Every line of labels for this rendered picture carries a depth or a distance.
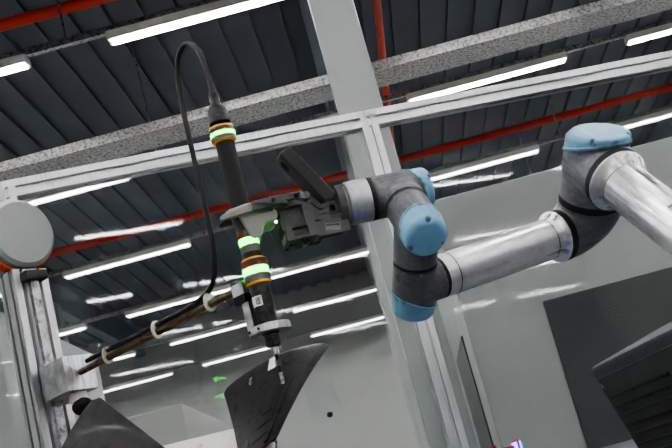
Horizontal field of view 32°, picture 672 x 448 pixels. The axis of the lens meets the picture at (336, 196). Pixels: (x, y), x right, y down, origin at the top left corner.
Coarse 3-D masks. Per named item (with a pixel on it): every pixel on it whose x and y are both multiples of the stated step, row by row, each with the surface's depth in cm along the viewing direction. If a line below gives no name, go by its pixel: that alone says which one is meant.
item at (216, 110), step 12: (216, 96) 205; (216, 108) 204; (216, 120) 203; (228, 120) 206; (252, 288) 195; (264, 288) 195; (252, 300) 196; (264, 300) 194; (264, 312) 194; (264, 336) 195; (276, 336) 193
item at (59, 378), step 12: (60, 360) 234; (72, 360) 235; (84, 360) 237; (48, 372) 237; (60, 372) 234; (72, 372) 234; (48, 384) 237; (60, 384) 234; (72, 384) 233; (84, 384) 235; (96, 384) 237; (48, 396) 237; (60, 396) 236
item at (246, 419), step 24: (288, 360) 210; (312, 360) 206; (240, 384) 215; (264, 384) 209; (288, 384) 203; (240, 408) 210; (264, 408) 203; (288, 408) 197; (240, 432) 205; (264, 432) 197
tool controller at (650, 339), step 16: (656, 336) 121; (624, 352) 130; (640, 352) 126; (656, 352) 122; (592, 368) 140; (608, 368) 135; (624, 368) 130; (640, 368) 127; (656, 368) 123; (608, 384) 136; (624, 384) 132; (640, 384) 128; (656, 384) 125; (624, 400) 134; (640, 400) 130; (656, 400) 127; (624, 416) 136; (640, 416) 132; (656, 416) 128; (640, 432) 134; (656, 432) 130
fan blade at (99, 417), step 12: (96, 408) 199; (108, 408) 198; (84, 420) 198; (96, 420) 198; (108, 420) 197; (120, 420) 196; (72, 432) 198; (84, 432) 197; (96, 432) 196; (108, 432) 196; (120, 432) 195; (132, 432) 195; (144, 432) 194; (72, 444) 197; (84, 444) 196; (96, 444) 195; (108, 444) 195; (120, 444) 194; (132, 444) 194; (144, 444) 193; (156, 444) 192
